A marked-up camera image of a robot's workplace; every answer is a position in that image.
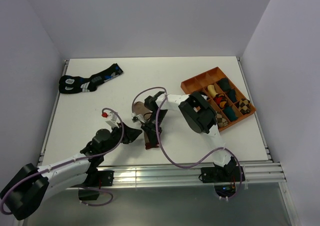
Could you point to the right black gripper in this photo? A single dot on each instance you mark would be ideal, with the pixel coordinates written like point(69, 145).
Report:
point(151, 131)

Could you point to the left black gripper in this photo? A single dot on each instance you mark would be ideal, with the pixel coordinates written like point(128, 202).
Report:
point(129, 133)

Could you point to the brown sock red stripes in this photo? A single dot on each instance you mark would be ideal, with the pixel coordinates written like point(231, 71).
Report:
point(139, 108)

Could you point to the white black striped sock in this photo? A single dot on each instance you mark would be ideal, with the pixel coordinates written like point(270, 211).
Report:
point(205, 96)

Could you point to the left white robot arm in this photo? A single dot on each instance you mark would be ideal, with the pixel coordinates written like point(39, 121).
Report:
point(32, 185)

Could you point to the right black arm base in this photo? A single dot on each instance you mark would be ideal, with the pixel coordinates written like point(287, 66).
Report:
point(224, 178)

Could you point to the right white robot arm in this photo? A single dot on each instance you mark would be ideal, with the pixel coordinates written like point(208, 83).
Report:
point(200, 117)

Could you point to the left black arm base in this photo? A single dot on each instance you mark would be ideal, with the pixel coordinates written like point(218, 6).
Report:
point(97, 179)

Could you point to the brown argyle rolled sock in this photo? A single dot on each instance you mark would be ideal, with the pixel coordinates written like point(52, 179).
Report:
point(221, 121)

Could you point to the yellow rolled sock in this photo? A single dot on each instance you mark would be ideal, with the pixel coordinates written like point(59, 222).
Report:
point(212, 91)

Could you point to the black blue patterned sock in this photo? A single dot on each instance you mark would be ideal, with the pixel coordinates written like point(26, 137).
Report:
point(76, 84)

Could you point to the red black rolled sock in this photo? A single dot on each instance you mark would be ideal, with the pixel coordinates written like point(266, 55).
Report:
point(221, 101)

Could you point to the orange compartment tray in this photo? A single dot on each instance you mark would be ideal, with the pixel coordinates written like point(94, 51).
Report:
point(200, 83)

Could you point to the dark green rolled sock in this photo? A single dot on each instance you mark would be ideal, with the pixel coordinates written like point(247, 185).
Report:
point(224, 84)

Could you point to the dark teal rolled sock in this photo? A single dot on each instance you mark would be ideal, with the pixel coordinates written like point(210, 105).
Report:
point(232, 95)

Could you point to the brown checkered rolled sock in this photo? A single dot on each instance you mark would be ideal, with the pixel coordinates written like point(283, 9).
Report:
point(244, 106)

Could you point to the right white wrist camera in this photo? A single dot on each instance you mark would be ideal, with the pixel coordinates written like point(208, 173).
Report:
point(137, 117)

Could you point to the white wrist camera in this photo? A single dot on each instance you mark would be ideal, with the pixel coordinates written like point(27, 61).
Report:
point(110, 119)
point(137, 117)

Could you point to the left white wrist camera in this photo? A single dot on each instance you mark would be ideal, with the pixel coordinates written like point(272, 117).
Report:
point(110, 119)

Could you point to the aluminium table rail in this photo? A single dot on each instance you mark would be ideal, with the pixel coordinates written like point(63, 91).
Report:
point(171, 176)

